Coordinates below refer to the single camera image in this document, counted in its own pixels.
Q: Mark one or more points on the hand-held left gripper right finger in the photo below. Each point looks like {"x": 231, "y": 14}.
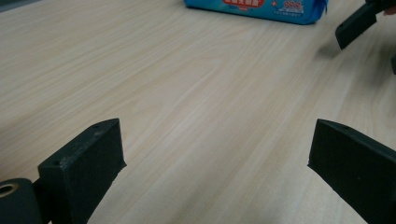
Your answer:
{"x": 355, "y": 168}

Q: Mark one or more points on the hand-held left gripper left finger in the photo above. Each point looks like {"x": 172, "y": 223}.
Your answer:
{"x": 81, "y": 168}

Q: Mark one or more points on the blue wet wipes pack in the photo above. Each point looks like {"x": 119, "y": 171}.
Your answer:
{"x": 264, "y": 14}

